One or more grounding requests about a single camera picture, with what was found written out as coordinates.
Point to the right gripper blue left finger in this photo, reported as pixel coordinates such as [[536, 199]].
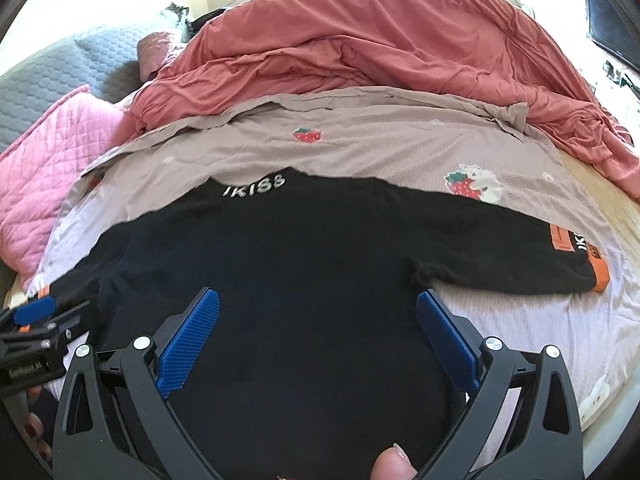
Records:
[[114, 419]]

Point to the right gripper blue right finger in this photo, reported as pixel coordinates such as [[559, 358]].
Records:
[[543, 439]]

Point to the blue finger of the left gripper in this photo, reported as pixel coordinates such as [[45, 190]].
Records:
[[34, 311]]

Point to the black sweater with orange patches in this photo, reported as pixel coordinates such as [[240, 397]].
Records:
[[317, 362]]

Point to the left hand red nails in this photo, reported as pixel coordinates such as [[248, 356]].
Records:
[[39, 425]]

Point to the right hand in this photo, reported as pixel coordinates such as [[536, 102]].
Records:
[[393, 464]]

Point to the pink quilted blanket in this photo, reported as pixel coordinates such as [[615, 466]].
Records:
[[40, 167]]

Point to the cream yellow bed sheet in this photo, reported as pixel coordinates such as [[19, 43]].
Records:
[[621, 211]]

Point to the grey quilted headboard cushion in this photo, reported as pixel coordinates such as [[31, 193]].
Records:
[[105, 59]]

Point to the strawberry print beige duvet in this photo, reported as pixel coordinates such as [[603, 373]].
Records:
[[412, 139]]

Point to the dusty pink pillow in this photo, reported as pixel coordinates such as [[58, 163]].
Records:
[[157, 50]]

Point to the black monitor screen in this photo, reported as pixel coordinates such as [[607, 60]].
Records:
[[608, 31]]

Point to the salmon red blanket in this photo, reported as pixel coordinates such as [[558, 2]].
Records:
[[484, 50]]

